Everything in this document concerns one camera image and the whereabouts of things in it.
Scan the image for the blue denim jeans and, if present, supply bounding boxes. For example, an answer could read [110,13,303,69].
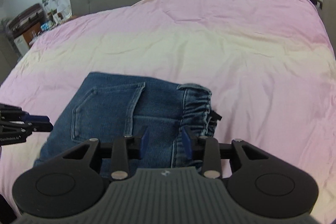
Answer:
[35,72,221,173]

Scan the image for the white cabinet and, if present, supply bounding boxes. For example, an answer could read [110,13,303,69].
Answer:
[14,35,30,56]

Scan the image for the dark maroon suitcase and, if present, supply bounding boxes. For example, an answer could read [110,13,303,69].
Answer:
[5,3,46,39]

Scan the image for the pink floral bed cover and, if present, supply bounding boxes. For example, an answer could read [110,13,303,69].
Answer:
[1,0,335,223]

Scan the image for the grey bedside panel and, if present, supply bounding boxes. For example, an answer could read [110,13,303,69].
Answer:
[322,0,336,52]

